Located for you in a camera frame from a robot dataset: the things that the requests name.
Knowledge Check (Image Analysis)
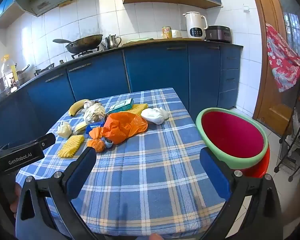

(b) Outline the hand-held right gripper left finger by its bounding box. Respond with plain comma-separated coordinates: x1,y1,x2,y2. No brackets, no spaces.
15,146,98,240

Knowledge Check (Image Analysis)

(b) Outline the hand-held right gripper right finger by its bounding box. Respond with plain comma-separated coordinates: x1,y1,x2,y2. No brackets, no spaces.
199,147,283,240

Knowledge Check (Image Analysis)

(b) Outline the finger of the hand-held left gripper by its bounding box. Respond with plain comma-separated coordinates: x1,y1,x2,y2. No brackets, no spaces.
27,133,56,150

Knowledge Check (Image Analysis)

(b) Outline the small orange bag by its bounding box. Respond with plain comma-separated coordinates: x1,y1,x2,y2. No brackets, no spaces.
87,127,107,153

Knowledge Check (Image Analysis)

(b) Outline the pale yellow sponge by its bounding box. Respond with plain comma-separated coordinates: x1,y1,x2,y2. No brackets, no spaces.
74,121,90,133

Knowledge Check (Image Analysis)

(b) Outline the green-rimmed red basin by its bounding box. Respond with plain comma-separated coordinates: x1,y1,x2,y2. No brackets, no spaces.
195,107,269,170

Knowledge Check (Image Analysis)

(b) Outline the person's left hand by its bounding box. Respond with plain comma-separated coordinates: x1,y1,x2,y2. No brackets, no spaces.
0,181,22,207

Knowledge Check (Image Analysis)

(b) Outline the small white tissue wad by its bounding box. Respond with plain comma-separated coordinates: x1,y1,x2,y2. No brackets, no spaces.
56,121,72,138

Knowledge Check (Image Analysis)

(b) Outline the yellow foam fruit net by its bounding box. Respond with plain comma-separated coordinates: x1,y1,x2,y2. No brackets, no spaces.
57,134,85,158

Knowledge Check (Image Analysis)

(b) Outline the banana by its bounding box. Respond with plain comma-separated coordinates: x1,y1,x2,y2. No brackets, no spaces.
68,99,92,117

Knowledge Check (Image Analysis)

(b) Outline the red plastic basin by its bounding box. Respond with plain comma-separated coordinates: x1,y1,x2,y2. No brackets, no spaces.
230,152,270,179

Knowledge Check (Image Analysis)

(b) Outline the blue packet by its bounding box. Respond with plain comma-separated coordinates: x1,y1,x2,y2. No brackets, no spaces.
86,121,105,133

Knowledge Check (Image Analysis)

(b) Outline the crumpled paper ball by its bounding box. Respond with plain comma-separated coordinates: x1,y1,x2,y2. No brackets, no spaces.
83,105,106,124

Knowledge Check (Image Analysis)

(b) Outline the large orange plastic bag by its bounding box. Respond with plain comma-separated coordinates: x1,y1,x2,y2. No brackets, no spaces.
101,112,148,145

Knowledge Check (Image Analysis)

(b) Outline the blue plaid tablecloth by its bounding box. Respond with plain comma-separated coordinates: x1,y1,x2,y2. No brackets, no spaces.
15,87,230,237

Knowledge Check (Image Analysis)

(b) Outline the metal pot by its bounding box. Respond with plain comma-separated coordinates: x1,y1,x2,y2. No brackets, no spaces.
15,64,30,85

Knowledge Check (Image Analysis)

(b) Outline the cooking oil bottle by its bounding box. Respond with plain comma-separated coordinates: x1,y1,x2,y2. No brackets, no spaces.
1,54,20,93

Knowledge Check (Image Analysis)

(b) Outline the teal cardboard box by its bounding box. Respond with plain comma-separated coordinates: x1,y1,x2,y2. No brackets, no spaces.
107,98,135,113

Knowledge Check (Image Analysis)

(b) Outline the large white plastic bag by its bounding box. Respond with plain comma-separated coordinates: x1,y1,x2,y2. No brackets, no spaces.
141,107,170,125

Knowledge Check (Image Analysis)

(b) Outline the yellow scouring cloth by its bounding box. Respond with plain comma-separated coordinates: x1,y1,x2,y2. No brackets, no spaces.
130,103,148,117

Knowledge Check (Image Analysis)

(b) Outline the wooden door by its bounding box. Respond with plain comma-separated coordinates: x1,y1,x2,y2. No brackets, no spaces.
247,0,300,135

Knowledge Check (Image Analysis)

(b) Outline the gas stove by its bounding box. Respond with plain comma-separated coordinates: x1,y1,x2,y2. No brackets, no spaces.
34,45,103,77

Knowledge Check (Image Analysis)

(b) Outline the black metal rack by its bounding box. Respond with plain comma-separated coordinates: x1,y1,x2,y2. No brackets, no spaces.
274,72,300,183

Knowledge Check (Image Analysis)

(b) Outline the black wok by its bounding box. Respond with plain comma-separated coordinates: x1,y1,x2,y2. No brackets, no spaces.
52,34,103,54

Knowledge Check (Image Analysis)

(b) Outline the steel kettle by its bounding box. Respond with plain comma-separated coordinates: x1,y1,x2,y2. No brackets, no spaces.
101,34,122,50

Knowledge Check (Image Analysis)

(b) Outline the blue kitchen base cabinet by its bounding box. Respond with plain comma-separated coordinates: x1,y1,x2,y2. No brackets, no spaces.
0,41,243,153

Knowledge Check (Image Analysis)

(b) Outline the red floral cloth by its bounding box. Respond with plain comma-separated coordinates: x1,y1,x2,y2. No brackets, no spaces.
266,23,300,93

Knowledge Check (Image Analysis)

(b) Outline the black rice cooker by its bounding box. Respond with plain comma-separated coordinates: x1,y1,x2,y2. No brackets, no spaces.
205,25,232,43

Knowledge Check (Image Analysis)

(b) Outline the white electric kettle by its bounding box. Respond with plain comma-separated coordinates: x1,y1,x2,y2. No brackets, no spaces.
182,11,209,41

